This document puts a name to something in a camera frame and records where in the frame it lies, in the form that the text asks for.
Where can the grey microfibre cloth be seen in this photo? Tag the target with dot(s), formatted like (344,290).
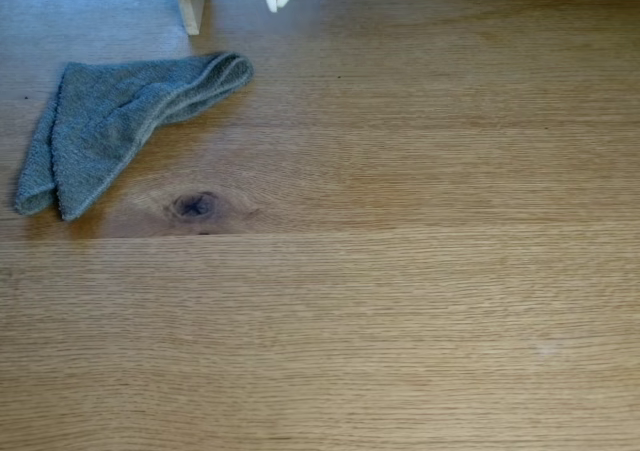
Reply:
(100,121)

